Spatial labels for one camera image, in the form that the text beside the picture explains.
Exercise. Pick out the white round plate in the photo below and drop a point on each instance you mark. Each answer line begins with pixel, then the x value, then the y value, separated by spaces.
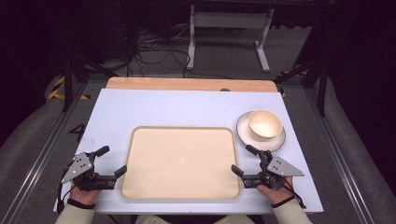
pixel 246 133

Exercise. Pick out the pale table mat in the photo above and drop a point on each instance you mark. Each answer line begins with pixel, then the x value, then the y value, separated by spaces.
pixel 174 107

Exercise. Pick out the white metal stand frame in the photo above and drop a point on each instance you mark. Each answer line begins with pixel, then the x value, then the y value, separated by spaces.
pixel 230 20

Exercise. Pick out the person's left hand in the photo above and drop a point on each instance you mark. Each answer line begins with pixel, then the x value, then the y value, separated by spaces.
pixel 82 196

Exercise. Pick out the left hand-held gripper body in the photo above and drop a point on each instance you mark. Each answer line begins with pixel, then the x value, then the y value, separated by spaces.
pixel 81 166

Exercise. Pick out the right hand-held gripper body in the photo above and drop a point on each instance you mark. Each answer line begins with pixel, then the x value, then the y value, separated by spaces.
pixel 281 167

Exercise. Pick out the aluminium rail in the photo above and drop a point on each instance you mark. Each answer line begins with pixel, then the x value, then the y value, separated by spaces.
pixel 339 155
pixel 40 158

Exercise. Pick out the person's right hand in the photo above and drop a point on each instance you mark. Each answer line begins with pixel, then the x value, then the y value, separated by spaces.
pixel 280 194

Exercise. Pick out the beige rectangular tray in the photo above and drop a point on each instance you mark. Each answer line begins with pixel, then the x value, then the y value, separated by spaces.
pixel 180 161

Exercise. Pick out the cream bowl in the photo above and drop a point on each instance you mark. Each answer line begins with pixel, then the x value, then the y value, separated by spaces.
pixel 264 124

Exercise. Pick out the black tripod stand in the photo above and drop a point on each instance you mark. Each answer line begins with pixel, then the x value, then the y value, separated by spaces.
pixel 67 81
pixel 322 84

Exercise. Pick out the yellow black hazard tape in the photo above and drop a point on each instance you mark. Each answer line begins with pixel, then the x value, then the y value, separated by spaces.
pixel 57 90

